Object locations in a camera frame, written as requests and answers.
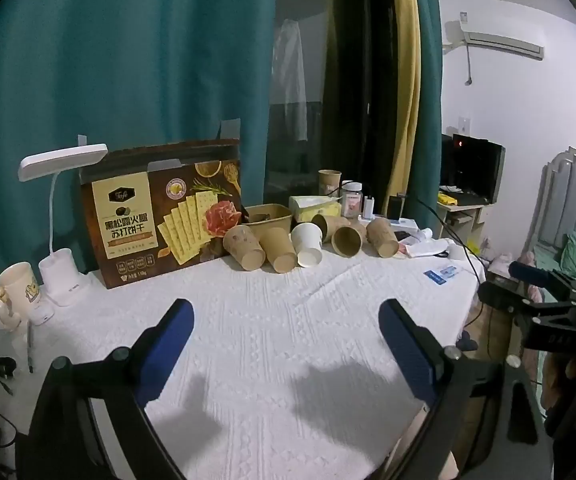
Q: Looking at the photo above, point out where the white desk lamp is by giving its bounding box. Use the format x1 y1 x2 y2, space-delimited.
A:
18 140 109 308

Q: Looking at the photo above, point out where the blue card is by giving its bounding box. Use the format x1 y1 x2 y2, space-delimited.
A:
424 264 462 285

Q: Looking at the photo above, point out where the cream ceramic mug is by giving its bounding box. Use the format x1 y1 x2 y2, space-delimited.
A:
0 261 41 332

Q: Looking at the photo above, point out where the brown patterned paper cup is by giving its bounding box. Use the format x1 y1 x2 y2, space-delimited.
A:
223 224 266 272

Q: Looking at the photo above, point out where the glass jar white lid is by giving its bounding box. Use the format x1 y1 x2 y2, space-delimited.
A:
341 180 363 219

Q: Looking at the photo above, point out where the black cable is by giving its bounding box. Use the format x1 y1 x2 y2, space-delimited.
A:
407 194 487 291

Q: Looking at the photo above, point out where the brown cracker box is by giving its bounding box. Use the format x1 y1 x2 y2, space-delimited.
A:
80 139 242 288

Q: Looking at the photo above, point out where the black pen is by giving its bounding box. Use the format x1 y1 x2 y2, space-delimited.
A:
26 321 34 374

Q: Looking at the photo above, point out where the brown paper cup rightmost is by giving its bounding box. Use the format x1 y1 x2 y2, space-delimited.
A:
366 218 400 258

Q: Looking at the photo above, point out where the plain brown paper cup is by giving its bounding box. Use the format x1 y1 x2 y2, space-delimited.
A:
260 228 297 274

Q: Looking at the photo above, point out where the brown paper cup open mouth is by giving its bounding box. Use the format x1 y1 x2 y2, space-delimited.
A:
331 226 364 258

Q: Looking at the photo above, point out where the yellow curtain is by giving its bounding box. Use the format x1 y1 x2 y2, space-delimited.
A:
388 0 422 196

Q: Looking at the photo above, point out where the black monitor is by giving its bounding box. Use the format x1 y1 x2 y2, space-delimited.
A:
440 133 506 206

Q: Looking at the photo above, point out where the white air conditioner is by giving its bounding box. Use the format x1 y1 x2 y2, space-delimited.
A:
443 20 546 61

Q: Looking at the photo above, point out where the upright brown paper cup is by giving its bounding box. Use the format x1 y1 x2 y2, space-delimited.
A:
317 169 341 197

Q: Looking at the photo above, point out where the grey headboard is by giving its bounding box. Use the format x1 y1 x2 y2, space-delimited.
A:
522 146 576 259

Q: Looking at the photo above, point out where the brown paper bowl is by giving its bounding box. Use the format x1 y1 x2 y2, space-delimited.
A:
245 204 292 240

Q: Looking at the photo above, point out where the white paper cup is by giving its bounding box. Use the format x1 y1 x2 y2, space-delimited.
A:
290 222 323 269

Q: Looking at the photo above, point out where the brown paper cup behind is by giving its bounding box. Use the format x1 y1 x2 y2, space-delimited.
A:
312 214 350 244

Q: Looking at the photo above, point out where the yellow tissue box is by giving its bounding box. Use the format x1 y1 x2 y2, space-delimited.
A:
289 195 341 223

